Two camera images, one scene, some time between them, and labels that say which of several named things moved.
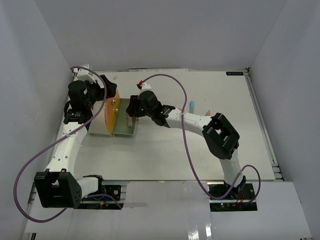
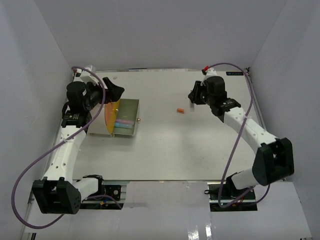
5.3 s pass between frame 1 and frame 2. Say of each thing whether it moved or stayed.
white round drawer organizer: stayed
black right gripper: moved
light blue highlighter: moved
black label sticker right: stayed
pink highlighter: moved
